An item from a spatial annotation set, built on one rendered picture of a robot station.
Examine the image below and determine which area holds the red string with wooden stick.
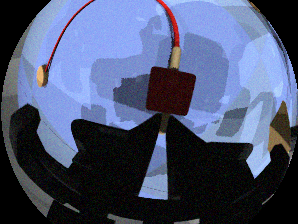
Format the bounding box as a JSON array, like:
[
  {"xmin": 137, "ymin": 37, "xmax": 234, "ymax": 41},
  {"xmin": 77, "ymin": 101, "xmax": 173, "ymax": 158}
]
[{"xmin": 44, "ymin": 0, "xmax": 181, "ymax": 135}]

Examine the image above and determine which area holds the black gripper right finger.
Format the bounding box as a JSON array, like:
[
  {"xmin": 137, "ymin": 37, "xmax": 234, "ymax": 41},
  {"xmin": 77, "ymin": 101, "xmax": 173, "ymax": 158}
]
[{"xmin": 165, "ymin": 115, "xmax": 254, "ymax": 200}]

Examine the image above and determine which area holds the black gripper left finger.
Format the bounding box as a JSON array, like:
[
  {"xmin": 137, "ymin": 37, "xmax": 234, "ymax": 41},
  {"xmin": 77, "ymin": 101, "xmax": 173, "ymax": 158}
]
[{"xmin": 71, "ymin": 113, "xmax": 162, "ymax": 196}]

